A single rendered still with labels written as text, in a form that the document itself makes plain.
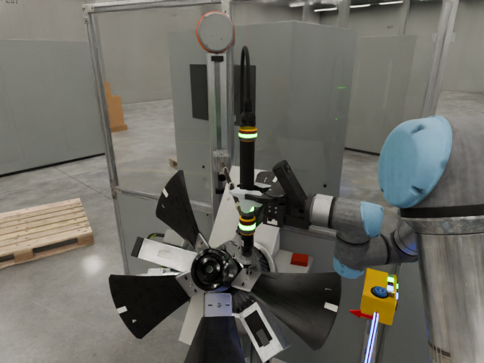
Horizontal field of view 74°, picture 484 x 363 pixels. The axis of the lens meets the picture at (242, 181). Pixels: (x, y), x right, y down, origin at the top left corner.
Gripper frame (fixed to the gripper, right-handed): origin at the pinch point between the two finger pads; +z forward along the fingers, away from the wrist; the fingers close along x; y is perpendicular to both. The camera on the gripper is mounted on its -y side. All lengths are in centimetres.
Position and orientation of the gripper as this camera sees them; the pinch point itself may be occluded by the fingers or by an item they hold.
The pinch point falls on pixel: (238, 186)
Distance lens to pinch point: 83.7
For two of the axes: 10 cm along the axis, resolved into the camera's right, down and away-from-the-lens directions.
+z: -9.1, -1.6, 3.9
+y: 0.0, 9.3, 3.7
